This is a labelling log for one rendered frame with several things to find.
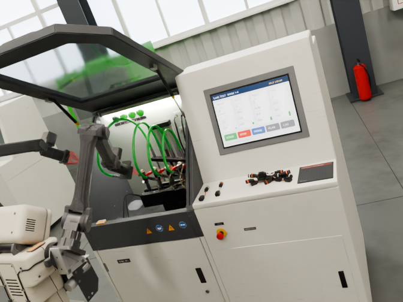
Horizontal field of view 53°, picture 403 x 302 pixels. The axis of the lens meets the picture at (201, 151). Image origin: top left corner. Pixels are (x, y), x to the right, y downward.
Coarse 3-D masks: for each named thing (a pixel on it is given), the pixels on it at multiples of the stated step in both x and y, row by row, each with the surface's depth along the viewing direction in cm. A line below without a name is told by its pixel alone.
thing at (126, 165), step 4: (124, 164) 218; (128, 164) 220; (124, 168) 216; (128, 168) 219; (120, 172) 215; (124, 172) 217; (128, 172) 218; (120, 176) 221; (124, 176) 219; (128, 176) 218
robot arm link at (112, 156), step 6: (102, 132) 170; (108, 132) 174; (102, 138) 174; (108, 138) 175; (96, 144) 179; (102, 144) 179; (108, 144) 188; (102, 150) 185; (108, 150) 189; (102, 156) 192; (108, 156) 192; (114, 156) 200; (102, 162) 200; (108, 162) 199; (114, 162) 200; (114, 168) 205
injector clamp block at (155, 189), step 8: (144, 192) 236; (152, 192) 232; (160, 192) 229; (168, 192) 228; (176, 192) 226; (184, 192) 225; (144, 200) 235; (152, 200) 233; (160, 200) 231; (168, 200) 230; (176, 200) 228; (184, 200) 227; (168, 208) 232; (176, 208) 231
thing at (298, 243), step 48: (288, 48) 192; (192, 96) 212; (288, 144) 200; (336, 144) 217; (336, 192) 177; (240, 240) 202; (288, 240) 195; (336, 240) 187; (240, 288) 215; (288, 288) 207; (336, 288) 199
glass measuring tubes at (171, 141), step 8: (168, 120) 243; (152, 128) 247; (160, 136) 248; (168, 136) 249; (160, 144) 253; (176, 144) 250; (160, 152) 253; (168, 152) 252; (176, 152) 250; (176, 168) 258
